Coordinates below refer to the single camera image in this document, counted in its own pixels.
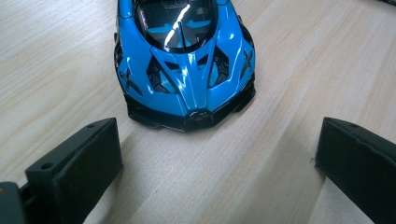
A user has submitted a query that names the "blue toy car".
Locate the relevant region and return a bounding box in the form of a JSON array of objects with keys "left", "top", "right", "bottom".
[{"left": 113, "top": 0, "right": 257, "bottom": 133}]

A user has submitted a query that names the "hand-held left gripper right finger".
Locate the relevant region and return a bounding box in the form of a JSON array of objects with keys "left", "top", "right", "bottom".
[{"left": 315, "top": 117, "right": 396, "bottom": 224}]

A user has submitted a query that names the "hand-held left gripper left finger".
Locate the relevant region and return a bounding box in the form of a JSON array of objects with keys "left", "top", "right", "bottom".
[{"left": 20, "top": 117, "right": 124, "bottom": 224}]

